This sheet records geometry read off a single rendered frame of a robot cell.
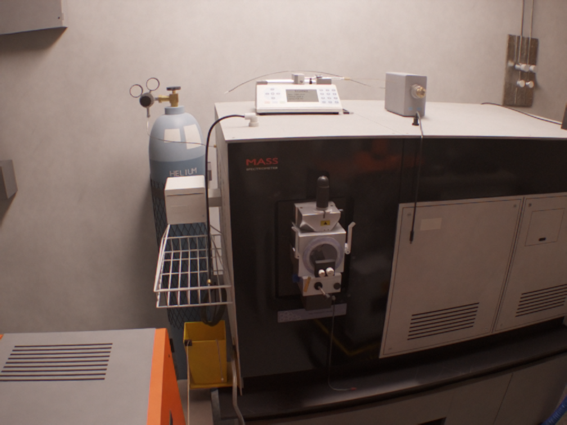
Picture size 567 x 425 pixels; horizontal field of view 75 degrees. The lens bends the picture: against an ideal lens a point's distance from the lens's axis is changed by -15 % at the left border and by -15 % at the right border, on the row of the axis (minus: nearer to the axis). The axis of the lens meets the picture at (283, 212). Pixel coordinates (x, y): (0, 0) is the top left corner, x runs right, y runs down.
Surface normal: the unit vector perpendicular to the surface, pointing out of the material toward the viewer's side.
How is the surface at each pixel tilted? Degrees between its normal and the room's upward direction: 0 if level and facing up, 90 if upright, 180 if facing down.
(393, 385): 0
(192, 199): 90
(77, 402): 0
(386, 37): 90
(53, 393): 0
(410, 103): 90
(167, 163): 90
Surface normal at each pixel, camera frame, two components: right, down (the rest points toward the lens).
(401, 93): -0.98, 0.07
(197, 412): 0.00, -0.93
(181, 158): 0.42, 0.30
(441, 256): 0.18, 0.36
